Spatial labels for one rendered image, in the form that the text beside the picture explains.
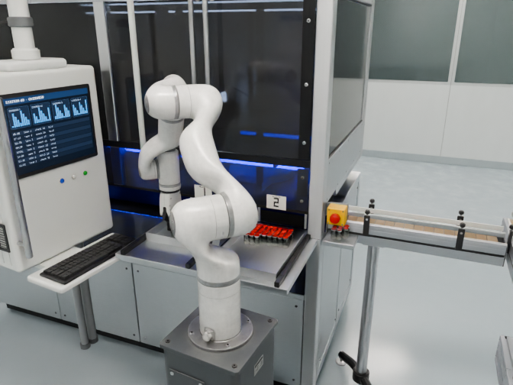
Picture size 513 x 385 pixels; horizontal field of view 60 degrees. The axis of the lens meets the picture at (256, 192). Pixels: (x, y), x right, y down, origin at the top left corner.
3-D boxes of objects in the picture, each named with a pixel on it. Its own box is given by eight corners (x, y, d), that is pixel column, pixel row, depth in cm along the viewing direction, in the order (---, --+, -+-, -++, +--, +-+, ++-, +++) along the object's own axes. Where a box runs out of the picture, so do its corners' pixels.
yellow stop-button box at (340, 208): (330, 217, 185) (330, 201, 182) (347, 220, 183) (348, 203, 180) (326, 224, 178) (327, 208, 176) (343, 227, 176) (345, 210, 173)
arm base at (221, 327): (232, 361, 119) (230, 302, 113) (175, 340, 127) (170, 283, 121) (263, 321, 135) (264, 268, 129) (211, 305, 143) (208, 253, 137)
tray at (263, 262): (245, 231, 191) (245, 223, 190) (304, 241, 182) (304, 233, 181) (208, 268, 161) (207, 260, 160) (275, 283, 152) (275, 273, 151)
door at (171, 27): (120, 140, 206) (105, 1, 185) (211, 150, 190) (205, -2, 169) (119, 140, 205) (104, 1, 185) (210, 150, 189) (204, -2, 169)
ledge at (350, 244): (329, 231, 195) (330, 227, 195) (359, 236, 191) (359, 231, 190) (321, 244, 183) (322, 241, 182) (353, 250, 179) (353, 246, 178)
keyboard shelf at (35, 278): (100, 233, 213) (99, 228, 212) (145, 246, 200) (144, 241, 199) (13, 276, 176) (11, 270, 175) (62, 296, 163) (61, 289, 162)
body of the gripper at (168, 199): (169, 182, 183) (170, 207, 187) (154, 189, 174) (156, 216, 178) (185, 184, 180) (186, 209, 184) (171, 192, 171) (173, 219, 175)
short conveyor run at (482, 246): (325, 239, 192) (327, 205, 187) (333, 225, 206) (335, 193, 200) (504, 269, 168) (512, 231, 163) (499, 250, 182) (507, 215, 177)
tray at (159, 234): (188, 210, 213) (187, 204, 211) (237, 218, 204) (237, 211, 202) (146, 240, 183) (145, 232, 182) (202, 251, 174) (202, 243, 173)
